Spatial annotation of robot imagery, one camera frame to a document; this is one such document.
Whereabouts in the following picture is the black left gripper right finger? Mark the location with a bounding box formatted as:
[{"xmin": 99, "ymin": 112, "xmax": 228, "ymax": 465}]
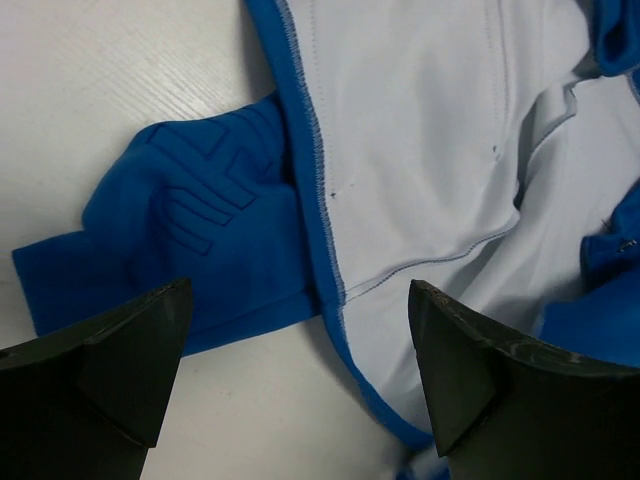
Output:
[{"xmin": 408, "ymin": 280, "xmax": 639, "ymax": 479}]

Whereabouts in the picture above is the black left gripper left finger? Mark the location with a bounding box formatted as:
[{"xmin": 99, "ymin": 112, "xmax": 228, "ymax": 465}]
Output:
[{"xmin": 1, "ymin": 278, "xmax": 193, "ymax": 479}]

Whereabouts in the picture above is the blue zip jacket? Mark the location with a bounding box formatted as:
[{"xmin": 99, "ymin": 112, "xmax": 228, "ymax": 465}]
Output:
[{"xmin": 11, "ymin": 1, "xmax": 639, "ymax": 479}]

